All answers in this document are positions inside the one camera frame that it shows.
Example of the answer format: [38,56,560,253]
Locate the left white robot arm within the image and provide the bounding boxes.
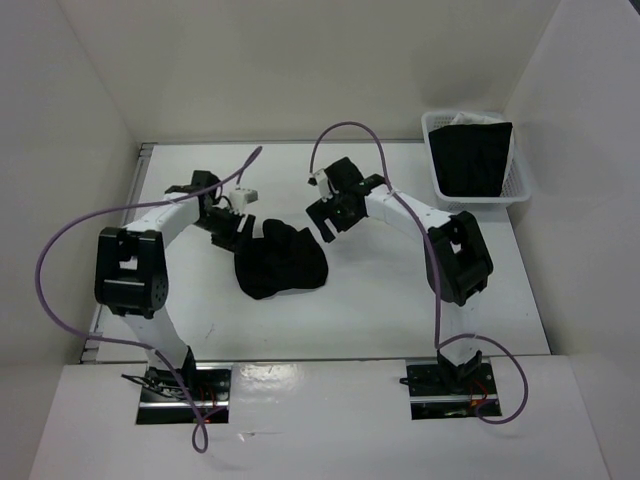
[94,170,258,400]

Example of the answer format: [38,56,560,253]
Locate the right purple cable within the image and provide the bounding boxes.
[309,119,530,425]

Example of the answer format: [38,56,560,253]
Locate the black skirt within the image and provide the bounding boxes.
[428,122,513,197]
[234,219,329,300]

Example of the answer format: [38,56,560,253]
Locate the white skirt in basket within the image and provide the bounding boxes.
[450,115,514,197]

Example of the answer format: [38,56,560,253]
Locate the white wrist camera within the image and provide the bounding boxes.
[308,169,336,202]
[228,188,259,214]

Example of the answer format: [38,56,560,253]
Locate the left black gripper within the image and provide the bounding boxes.
[193,207,256,260]

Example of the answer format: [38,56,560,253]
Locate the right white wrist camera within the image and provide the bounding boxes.
[308,169,336,202]

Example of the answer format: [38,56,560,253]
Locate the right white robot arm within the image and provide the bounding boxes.
[306,157,494,394]

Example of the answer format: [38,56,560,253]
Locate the white plastic basket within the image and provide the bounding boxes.
[421,109,532,211]

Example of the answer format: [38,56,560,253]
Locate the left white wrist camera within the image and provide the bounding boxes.
[228,188,259,214]

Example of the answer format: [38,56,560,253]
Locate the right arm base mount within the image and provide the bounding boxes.
[399,359,502,420]

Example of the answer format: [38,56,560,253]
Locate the black skirt in basket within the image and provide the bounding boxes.
[428,122,513,197]

